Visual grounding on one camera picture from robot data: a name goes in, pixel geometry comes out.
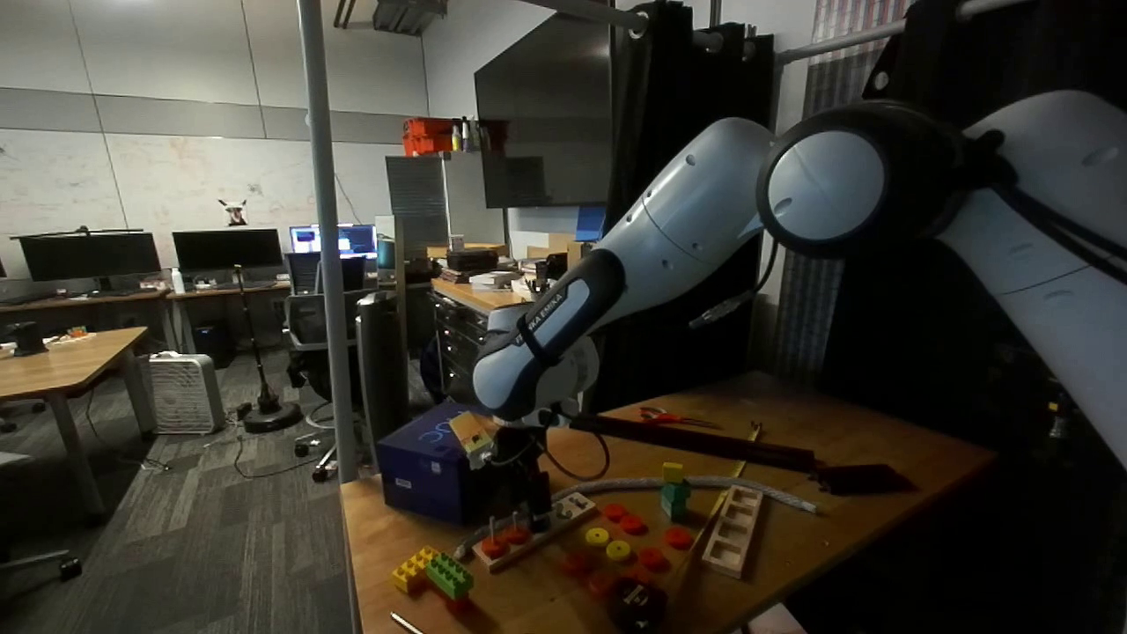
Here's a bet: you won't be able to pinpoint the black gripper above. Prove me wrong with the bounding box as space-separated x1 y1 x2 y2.
485 427 553 525

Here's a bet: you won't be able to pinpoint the right black monitor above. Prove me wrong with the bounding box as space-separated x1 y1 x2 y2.
171 229 280 273

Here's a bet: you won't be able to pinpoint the wooden compartment tray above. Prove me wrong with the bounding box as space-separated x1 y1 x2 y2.
699 491 765 577

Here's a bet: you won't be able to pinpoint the silver metal case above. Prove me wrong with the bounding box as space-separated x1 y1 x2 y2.
149 351 225 438

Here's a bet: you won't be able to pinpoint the black monitor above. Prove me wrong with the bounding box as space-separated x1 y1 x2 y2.
171 229 280 273
22 231 157 282

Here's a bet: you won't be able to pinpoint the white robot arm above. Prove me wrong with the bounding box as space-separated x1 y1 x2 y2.
472 89 1127 460

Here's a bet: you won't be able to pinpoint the long dark wooden stick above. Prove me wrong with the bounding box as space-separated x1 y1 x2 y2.
580 414 911 498

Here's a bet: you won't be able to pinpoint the wooden office desk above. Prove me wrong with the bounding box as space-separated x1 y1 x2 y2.
0 327 156 519

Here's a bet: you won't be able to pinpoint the large wall television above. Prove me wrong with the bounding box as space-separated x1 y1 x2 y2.
476 17 614 209

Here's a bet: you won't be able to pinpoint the green cup stack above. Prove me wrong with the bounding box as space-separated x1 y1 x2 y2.
661 460 691 520

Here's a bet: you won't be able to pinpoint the wooden board with red discs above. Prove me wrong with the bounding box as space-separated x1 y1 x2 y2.
472 494 596 569

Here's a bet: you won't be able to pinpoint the blue cardboard box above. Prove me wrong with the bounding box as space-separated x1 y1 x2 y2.
375 400 488 525

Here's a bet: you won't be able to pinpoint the grey metal pole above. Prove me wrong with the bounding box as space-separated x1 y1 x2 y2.
296 0 359 482

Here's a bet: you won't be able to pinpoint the left black monitor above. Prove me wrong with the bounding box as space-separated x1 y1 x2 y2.
22 231 157 282

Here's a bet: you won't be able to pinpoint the yellow and green lego block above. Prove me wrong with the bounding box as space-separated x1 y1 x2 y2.
389 546 472 597

